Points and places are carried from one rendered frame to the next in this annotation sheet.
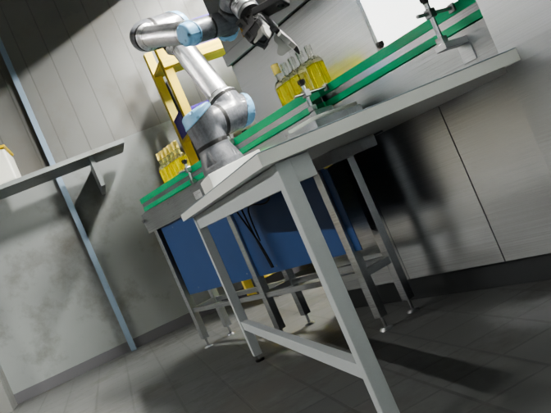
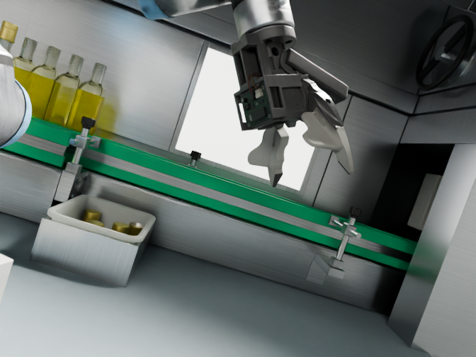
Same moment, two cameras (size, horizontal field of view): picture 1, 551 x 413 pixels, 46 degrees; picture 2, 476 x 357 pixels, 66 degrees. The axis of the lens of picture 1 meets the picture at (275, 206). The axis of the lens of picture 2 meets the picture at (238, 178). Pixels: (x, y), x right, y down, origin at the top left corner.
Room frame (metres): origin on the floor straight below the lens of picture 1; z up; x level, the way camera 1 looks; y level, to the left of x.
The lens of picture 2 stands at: (1.74, 0.27, 1.04)
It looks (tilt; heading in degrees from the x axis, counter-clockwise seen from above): 3 degrees down; 298
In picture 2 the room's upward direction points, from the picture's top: 19 degrees clockwise
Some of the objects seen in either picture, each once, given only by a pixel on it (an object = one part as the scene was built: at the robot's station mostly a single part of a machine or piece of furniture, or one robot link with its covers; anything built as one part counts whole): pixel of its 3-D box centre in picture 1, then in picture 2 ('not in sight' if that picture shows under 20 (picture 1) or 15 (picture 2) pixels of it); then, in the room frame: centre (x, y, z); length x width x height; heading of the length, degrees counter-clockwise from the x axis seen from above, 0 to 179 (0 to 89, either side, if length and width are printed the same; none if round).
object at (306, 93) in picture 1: (311, 93); (84, 144); (2.44, -0.29, 0.95); 0.17 x 0.03 x 0.12; 125
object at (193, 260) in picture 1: (254, 230); not in sight; (3.20, 0.14, 0.54); 1.59 x 0.18 x 0.43; 35
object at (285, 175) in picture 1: (273, 289); not in sight; (2.24, 0.12, 0.36); 1.51 x 0.09 x 0.71; 15
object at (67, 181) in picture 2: (325, 116); (74, 185); (2.45, -0.31, 0.85); 0.09 x 0.04 x 0.07; 125
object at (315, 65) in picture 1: (322, 82); (83, 122); (2.55, -0.36, 0.99); 0.06 x 0.06 x 0.21; 34
